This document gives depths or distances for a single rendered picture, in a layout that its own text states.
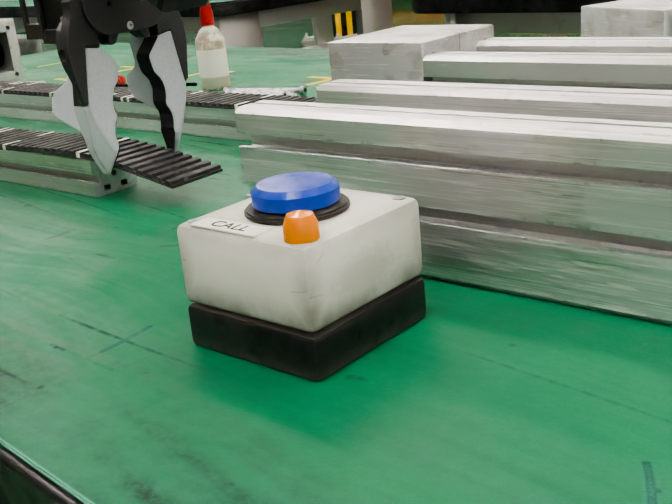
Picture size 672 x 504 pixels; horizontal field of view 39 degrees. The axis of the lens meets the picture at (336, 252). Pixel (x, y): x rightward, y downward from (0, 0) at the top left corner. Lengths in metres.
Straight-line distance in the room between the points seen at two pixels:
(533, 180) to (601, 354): 0.09
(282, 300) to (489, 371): 0.09
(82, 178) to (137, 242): 0.16
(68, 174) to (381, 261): 0.42
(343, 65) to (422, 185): 0.28
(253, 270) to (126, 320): 0.11
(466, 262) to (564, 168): 0.07
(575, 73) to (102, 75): 0.32
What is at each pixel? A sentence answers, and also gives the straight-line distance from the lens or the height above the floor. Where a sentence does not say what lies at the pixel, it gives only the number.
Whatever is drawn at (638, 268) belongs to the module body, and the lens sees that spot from 0.43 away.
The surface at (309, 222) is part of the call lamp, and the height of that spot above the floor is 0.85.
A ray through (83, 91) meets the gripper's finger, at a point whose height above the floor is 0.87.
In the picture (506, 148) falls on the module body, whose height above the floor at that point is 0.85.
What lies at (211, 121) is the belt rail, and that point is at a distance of 0.92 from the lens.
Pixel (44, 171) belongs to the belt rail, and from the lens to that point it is 0.81.
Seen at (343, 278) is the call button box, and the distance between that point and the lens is 0.39.
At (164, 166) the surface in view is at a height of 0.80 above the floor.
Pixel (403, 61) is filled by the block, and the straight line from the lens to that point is 0.71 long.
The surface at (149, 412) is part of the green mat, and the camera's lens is 0.39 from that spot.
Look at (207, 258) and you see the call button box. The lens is 0.42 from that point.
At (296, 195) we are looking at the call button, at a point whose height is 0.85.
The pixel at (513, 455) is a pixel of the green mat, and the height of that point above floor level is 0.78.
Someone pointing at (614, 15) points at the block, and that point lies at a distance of 0.84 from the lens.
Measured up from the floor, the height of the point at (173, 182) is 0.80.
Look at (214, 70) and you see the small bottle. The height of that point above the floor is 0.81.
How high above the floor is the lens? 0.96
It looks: 19 degrees down
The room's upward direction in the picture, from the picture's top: 6 degrees counter-clockwise
